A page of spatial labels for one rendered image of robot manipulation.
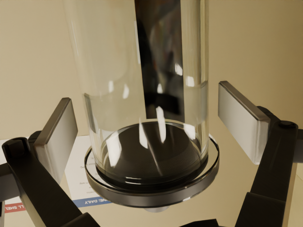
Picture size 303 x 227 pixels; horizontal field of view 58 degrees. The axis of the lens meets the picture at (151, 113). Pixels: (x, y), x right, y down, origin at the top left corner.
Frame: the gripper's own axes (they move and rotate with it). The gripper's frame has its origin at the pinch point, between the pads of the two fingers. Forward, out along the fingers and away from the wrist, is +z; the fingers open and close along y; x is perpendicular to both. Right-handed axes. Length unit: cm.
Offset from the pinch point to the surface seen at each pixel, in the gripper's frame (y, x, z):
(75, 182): -24, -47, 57
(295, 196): 30, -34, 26
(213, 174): 4.1, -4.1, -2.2
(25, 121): -34, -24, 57
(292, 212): 30, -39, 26
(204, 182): 3.3, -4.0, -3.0
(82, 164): -21, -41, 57
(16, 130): -37, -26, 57
